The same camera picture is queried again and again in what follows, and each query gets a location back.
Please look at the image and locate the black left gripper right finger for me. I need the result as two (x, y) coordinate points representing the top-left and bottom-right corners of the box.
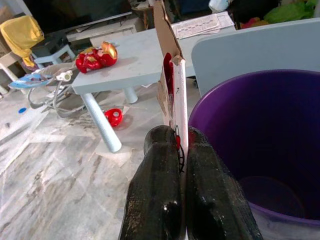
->
(186, 126), (263, 240)

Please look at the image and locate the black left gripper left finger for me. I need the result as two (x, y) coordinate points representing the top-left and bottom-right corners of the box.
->
(119, 124), (185, 240)

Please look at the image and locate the red and white cardboard pack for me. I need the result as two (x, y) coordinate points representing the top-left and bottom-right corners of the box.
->
(152, 0), (188, 173)

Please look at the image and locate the purple plastic rubbish bin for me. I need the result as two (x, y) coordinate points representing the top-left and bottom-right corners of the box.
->
(187, 69), (320, 240)

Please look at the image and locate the small red round toy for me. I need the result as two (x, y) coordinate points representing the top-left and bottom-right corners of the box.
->
(103, 107), (125, 128)

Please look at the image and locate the pale blue small table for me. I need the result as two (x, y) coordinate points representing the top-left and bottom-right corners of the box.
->
(71, 27), (198, 154)

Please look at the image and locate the red and gold toy figure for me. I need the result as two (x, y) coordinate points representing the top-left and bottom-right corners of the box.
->
(75, 41), (118, 74)

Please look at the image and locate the pale blue rounded panel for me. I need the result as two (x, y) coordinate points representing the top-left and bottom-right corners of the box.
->
(191, 17), (320, 98)

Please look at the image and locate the baby bouncer seat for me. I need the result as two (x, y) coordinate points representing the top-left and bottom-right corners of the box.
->
(7, 63), (87, 118)

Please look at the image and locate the pale blue small stool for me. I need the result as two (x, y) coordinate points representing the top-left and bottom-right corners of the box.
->
(33, 44), (76, 70)

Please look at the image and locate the printed paper sheet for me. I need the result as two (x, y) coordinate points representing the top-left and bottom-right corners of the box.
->
(172, 11), (236, 40)

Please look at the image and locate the red and pink cloth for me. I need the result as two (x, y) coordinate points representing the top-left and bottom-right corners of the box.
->
(241, 16), (270, 30)

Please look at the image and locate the white side table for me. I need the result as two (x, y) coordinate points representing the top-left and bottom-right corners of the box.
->
(0, 51), (33, 96)

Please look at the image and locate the yellow cloth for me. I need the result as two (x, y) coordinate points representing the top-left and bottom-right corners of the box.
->
(0, 15), (45, 68)

